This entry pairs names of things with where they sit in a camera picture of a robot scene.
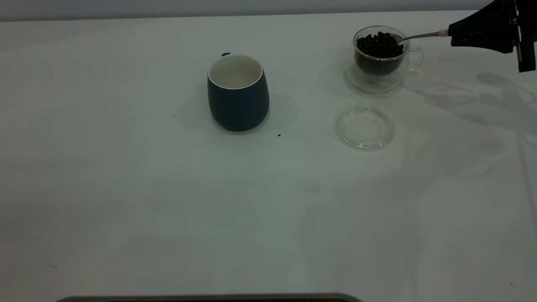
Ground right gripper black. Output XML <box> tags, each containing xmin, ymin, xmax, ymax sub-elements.
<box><xmin>448</xmin><ymin>0</ymin><xmax>537</xmax><ymax>73</ymax></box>

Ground metal spoon with pink handle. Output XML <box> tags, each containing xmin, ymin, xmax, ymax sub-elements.
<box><xmin>388</xmin><ymin>30</ymin><xmax>450</xmax><ymax>46</ymax></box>

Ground dark blue ceramic mug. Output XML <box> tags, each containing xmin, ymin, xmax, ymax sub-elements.
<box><xmin>207</xmin><ymin>52</ymin><xmax>270</xmax><ymax>132</ymax></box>

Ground dark roasted coffee beans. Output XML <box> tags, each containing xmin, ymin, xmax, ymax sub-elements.
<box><xmin>357</xmin><ymin>31</ymin><xmax>404</xmax><ymax>76</ymax></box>

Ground clear glass saucer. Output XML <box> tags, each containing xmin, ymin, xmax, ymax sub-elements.
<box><xmin>335</xmin><ymin>106</ymin><xmax>396</xmax><ymax>151</ymax></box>

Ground clear glass cup with handle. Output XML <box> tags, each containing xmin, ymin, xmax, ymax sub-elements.
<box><xmin>345</xmin><ymin>26</ymin><xmax>425</xmax><ymax>94</ymax></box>

